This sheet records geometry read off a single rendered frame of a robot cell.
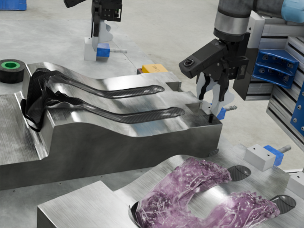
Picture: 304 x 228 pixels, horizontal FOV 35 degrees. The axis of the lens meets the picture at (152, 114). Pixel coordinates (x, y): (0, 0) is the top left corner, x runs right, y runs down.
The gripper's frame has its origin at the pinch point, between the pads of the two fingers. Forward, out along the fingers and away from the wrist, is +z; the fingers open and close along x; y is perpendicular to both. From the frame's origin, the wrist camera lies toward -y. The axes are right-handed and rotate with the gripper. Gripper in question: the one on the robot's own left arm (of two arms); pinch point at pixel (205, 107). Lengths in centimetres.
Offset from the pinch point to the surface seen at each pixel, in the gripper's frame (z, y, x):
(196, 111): -2.2, -6.2, -3.8
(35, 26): 5, -18, 71
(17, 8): 83, 52, 304
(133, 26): 85, 133, 251
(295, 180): -3.4, -4.8, -33.8
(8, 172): 1, -51, -7
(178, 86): -3.0, -4.3, 6.7
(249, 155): -2.5, -6.7, -22.9
